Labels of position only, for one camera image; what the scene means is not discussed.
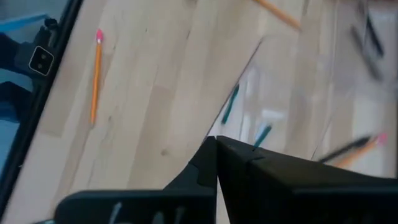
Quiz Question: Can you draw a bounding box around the person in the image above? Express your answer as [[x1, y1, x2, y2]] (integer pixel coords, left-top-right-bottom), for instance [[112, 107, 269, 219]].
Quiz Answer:
[[0, 30, 34, 123]]

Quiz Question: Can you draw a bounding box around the orange pencil pink eraser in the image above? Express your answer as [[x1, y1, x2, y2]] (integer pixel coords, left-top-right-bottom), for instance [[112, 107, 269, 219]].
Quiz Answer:
[[89, 29, 105, 125], [253, 0, 302, 31], [334, 133, 389, 169]]

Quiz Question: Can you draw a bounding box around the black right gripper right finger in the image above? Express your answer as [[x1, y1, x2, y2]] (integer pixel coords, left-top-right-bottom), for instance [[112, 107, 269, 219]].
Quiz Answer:
[[216, 135, 398, 224]]

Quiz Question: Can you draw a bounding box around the black pen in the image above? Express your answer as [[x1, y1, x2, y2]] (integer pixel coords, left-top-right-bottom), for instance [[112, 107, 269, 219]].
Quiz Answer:
[[318, 136, 373, 163], [349, 24, 383, 80]]

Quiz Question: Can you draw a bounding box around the black table edge beam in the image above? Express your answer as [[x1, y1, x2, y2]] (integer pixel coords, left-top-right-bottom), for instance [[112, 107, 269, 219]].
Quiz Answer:
[[0, 0, 85, 218]]

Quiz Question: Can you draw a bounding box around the wide clear plastic bin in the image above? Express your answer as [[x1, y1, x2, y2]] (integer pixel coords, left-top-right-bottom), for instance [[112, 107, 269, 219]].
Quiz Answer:
[[205, 30, 398, 181]]

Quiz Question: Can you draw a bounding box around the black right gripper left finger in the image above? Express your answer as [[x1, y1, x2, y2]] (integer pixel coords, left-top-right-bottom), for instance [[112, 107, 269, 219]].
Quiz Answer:
[[54, 136, 218, 224]]

